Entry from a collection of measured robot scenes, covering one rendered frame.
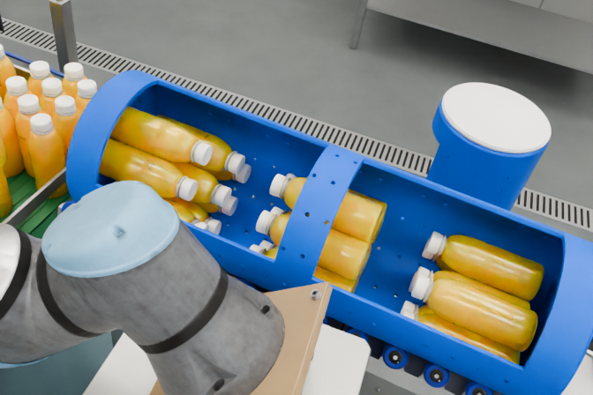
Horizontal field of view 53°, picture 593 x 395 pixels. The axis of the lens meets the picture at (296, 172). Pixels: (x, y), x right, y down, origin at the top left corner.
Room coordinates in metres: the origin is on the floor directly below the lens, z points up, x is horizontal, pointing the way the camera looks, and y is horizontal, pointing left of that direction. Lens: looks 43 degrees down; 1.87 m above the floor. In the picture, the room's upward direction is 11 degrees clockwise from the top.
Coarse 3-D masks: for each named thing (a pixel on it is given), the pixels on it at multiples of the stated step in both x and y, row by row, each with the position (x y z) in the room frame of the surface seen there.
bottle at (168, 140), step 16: (128, 112) 0.82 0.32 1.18; (144, 112) 0.83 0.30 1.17; (128, 128) 0.79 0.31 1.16; (144, 128) 0.79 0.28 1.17; (160, 128) 0.80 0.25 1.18; (176, 128) 0.80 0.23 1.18; (128, 144) 0.79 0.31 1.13; (144, 144) 0.78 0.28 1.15; (160, 144) 0.77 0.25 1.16; (176, 144) 0.77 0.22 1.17; (192, 144) 0.78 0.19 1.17; (176, 160) 0.76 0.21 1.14; (192, 160) 0.77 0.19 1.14
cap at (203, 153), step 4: (200, 144) 0.79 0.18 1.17; (204, 144) 0.79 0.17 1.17; (200, 148) 0.78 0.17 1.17; (204, 148) 0.78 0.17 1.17; (208, 148) 0.78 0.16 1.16; (212, 148) 0.80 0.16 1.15; (196, 152) 0.77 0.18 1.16; (200, 152) 0.77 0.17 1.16; (204, 152) 0.77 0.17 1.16; (208, 152) 0.78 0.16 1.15; (212, 152) 0.80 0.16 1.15; (196, 156) 0.77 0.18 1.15; (200, 156) 0.76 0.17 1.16; (204, 156) 0.77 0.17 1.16; (208, 156) 0.78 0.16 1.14; (196, 160) 0.76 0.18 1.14; (200, 160) 0.76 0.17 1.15; (204, 160) 0.77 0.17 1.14; (208, 160) 0.78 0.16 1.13; (200, 164) 0.76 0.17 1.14; (204, 164) 0.77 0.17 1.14
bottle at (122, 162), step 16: (112, 144) 0.78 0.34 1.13; (112, 160) 0.75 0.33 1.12; (128, 160) 0.75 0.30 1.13; (144, 160) 0.75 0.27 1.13; (160, 160) 0.76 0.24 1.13; (112, 176) 0.74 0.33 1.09; (128, 176) 0.73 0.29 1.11; (144, 176) 0.73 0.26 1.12; (160, 176) 0.73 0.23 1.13; (176, 176) 0.74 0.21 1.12; (160, 192) 0.71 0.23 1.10; (176, 192) 0.72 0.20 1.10
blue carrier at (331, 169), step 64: (256, 128) 0.89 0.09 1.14; (256, 192) 0.86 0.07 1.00; (320, 192) 0.67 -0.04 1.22; (384, 192) 0.83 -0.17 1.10; (448, 192) 0.73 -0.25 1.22; (256, 256) 0.60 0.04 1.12; (384, 256) 0.77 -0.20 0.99; (576, 256) 0.63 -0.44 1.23; (384, 320) 0.54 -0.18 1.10; (576, 320) 0.53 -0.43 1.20; (512, 384) 0.48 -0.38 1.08
